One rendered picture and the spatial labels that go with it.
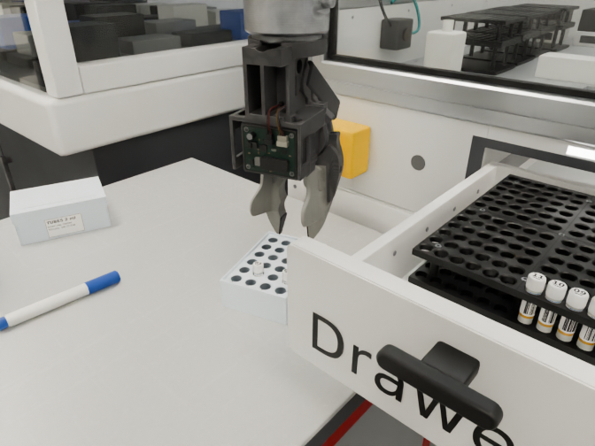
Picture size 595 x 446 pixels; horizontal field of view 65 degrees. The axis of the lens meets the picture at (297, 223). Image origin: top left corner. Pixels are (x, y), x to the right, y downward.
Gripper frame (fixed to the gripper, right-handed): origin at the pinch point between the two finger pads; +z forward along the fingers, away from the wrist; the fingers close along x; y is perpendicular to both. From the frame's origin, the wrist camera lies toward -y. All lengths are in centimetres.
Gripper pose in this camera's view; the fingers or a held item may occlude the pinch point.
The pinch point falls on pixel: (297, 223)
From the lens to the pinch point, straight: 53.1
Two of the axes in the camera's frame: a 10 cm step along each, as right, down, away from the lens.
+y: -4.1, 4.4, -8.0
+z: 0.0, 8.8, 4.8
